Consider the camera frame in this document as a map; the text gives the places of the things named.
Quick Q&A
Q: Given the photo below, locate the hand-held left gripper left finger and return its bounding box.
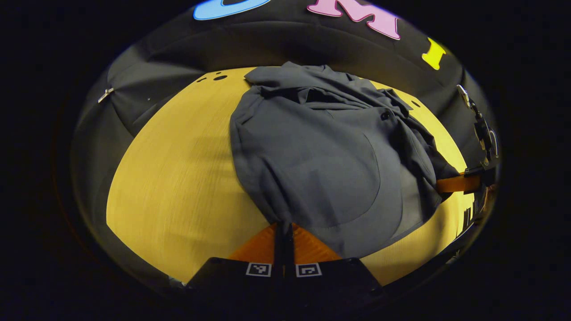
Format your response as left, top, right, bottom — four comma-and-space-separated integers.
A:
185, 223, 285, 296

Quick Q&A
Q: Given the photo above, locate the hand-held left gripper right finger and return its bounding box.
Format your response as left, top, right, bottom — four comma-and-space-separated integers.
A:
284, 223, 384, 296

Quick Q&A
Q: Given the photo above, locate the grey long-sleeved shirt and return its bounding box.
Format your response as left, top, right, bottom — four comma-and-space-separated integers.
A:
230, 62, 462, 259

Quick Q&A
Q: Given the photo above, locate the black backdrop cloth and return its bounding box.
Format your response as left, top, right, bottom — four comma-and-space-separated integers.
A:
70, 0, 498, 279

